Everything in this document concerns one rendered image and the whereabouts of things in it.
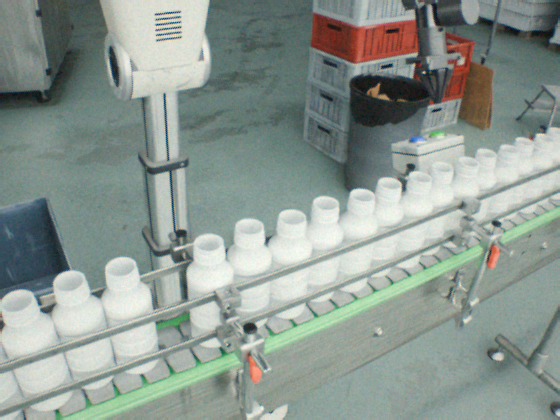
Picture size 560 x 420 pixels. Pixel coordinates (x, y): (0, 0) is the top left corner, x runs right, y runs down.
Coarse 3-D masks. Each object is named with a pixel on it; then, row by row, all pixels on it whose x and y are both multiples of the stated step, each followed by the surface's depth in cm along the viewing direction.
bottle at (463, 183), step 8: (464, 160) 85; (472, 160) 84; (456, 168) 85; (464, 168) 82; (472, 168) 82; (456, 176) 84; (464, 176) 83; (472, 176) 83; (456, 184) 84; (464, 184) 84; (472, 184) 84; (456, 192) 84; (464, 192) 83; (472, 192) 83; (456, 200) 85; (456, 216) 86; (448, 224) 87; (456, 224) 87; (448, 232) 88
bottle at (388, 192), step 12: (384, 180) 77; (396, 180) 77; (384, 192) 75; (396, 192) 75; (384, 204) 76; (396, 204) 76; (384, 216) 76; (396, 216) 76; (384, 228) 77; (384, 240) 78; (396, 240) 79; (384, 252) 79; (372, 264) 81; (372, 276) 82
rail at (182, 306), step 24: (552, 168) 95; (552, 192) 100; (432, 216) 79; (504, 216) 93; (264, 240) 72; (360, 240) 72; (312, 264) 69; (384, 264) 79; (240, 288) 64; (336, 288) 75; (168, 312) 59; (264, 312) 69; (96, 336) 55; (216, 336) 66; (24, 360) 52; (144, 360) 61; (72, 384) 57; (0, 408) 53
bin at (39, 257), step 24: (0, 216) 104; (24, 216) 107; (48, 216) 110; (0, 240) 106; (24, 240) 109; (48, 240) 113; (0, 264) 109; (24, 264) 112; (48, 264) 116; (72, 264) 89; (0, 288) 112; (24, 288) 113; (48, 288) 84; (0, 312) 81; (48, 312) 81
